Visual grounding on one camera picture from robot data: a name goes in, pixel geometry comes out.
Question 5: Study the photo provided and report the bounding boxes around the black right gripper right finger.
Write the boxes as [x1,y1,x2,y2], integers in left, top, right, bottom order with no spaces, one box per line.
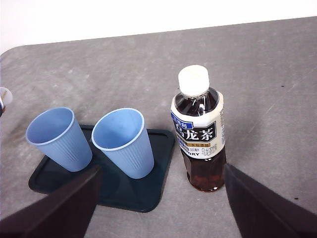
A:
[224,163,317,238]

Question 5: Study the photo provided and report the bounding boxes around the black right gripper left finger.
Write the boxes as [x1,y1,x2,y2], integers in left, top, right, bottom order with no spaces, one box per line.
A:
[0,165,104,238]

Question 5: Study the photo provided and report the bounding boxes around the dark oolong tea bottle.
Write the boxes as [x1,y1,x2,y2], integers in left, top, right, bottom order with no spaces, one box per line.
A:
[170,64,227,193]

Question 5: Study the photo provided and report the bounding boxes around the clear bottle pale yellow tea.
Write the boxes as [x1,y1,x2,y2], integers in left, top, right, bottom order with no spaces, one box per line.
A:
[0,86,13,117]

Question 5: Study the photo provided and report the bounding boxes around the ribbed light blue cup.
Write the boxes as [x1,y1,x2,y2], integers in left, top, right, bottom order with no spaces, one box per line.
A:
[26,107,94,173]
[91,108,155,179]

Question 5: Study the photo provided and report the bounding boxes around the dark rectangular tray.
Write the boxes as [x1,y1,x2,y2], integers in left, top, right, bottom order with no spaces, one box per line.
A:
[28,124,176,213]

